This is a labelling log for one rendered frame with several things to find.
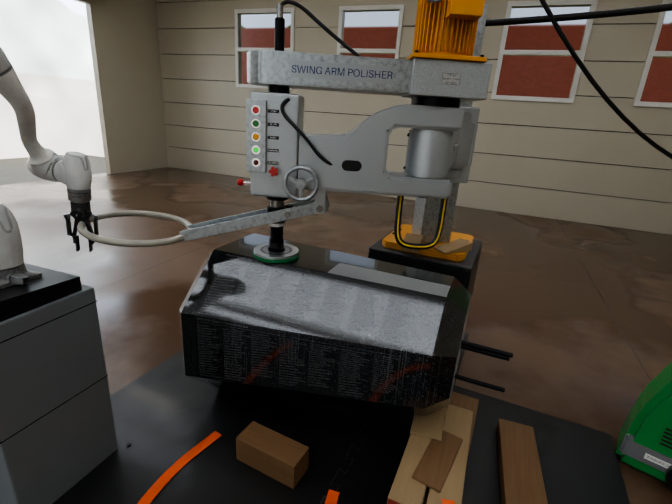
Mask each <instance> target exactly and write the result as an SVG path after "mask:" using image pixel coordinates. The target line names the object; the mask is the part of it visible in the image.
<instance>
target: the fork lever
mask: <svg viewBox="0 0 672 504"><path fill-rule="evenodd" d="M314 199H315V198H312V199H310V200H308V201H304V202H293V203H288V204H284V205H290V206H293V207H291V208H286V209H281V210H277V211H272V212H267V208H265V209H260V210H256V211H251V212H246V213H242V214H237V215H232V216H228V217H223V218H218V219H214V220H209V221H204V222H200V223H195V224H190V225H188V227H189V228H192V229H188V230H183V231H180V232H179V233H180V235H183V236H184V237H185V239H184V240H183V241H182V242H185V241H189V240H194V239H199V238H204V237H208V236H213V235H218V234H223V233H227V232H232V231H237V230H242V229H246V228H251V227H256V226H260V225H265V224H270V223H275V222H279V221H284V220H289V219H294V218H298V217H303V216H308V215H313V214H314ZM328 206H330V204H329V200H328V196H327V195H326V209H325V212H327V211H329V208H328ZM316 211H317V212H319V213H321V212H322V211H323V206H320V205H318V206H317V207H316Z"/></svg>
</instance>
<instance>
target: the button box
mask: <svg viewBox="0 0 672 504"><path fill-rule="evenodd" d="M254 105H257V106H259V107H260V113H259V114H258V115H254V114H253V113H252V111H251V108H252V107H253V106H254ZM253 119H258V120H259V121H260V127H259V128H254V127H253V126H252V124H251V122H252V120H253ZM254 132H257V133H259V134H260V140H259V141H253V140H252V137H251V136H252V134H253V133H254ZM254 145H257V146H259V147H260V153H259V154H254V153H253V152H252V147H253V146H254ZM246 156H247V172H261V173H266V167H267V100H259V99H246ZM254 158H258V159H259V160H260V165H259V166H258V167H254V166H253V165H252V160H253V159H254Z"/></svg>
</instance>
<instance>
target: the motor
mask: <svg viewBox="0 0 672 504"><path fill-rule="evenodd" d="M484 4H485V0H418V6H417V15H416V23H415V32H414V41H413V50H412V54H410V55H409V56H408V57H407V58H406V59H407V60H413V59H414V58H427V59H441V60H456V61H471V62H486V61H487V57H484V55H480V57H477V56H473V51H474V45H475V38H476V32H477V26H478V20H479V18H480V17H482V15H483V10H484Z"/></svg>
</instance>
